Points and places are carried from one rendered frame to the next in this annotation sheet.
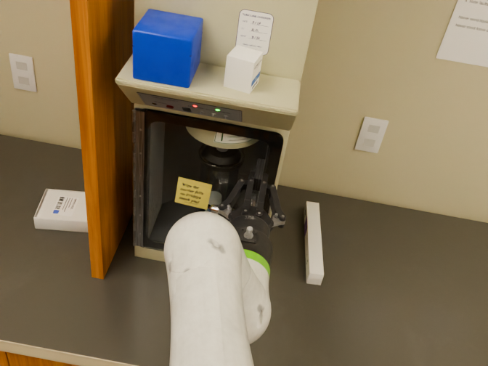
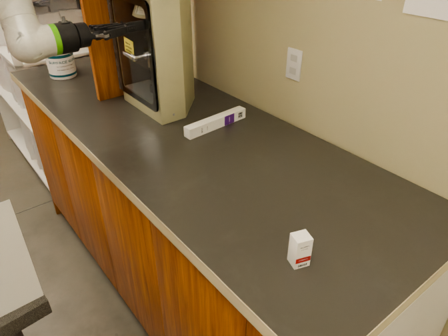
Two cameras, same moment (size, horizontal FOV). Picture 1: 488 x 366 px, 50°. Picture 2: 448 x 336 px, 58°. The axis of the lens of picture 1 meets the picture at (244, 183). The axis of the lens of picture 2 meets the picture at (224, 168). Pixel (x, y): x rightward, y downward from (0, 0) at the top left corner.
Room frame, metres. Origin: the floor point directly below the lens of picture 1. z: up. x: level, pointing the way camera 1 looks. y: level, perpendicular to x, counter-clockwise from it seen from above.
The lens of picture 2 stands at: (0.19, -1.31, 1.64)
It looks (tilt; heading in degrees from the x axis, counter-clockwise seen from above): 33 degrees down; 50
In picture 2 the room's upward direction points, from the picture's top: straight up
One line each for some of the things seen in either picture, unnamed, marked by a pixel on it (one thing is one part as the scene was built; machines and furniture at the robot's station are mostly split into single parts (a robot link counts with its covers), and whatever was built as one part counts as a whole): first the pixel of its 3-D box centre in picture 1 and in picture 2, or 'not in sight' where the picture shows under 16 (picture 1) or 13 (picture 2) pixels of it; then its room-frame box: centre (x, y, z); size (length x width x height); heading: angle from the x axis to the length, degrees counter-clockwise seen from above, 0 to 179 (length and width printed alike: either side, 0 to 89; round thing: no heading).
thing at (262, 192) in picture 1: (260, 203); (111, 31); (0.76, -0.04, 1.31); 0.11 x 0.01 x 0.04; 177
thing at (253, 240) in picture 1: (245, 253); (66, 36); (0.62, -0.02, 1.31); 0.09 x 0.06 x 0.12; 89
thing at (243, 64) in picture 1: (242, 69); not in sight; (0.84, 0.03, 1.54); 0.05 x 0.05 x 0.06; 76
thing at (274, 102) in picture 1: (209, 103); not in sight; (0.85, 0.09, 1.46); 0.32 x 0.11 x 0.10; 89
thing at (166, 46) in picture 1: (168, 48); not in sight; (0.85, 0.17, 1.56); 0.10 x 0.10 x 0.09; 89
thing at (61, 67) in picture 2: not in sight; (60, 61); (0.82, 0.71, 1.02); 0.13 x 0.13 x 0.15
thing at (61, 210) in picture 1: (70, 210); not in sight; (1.01, 0.45, 0.96); 0.16 x 0.12 x 0.04; 97
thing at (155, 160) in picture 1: (202, 196); (133, 51); (0.90, 0.09, 1.19); 0.30 x 0.01 x 0.40; 88
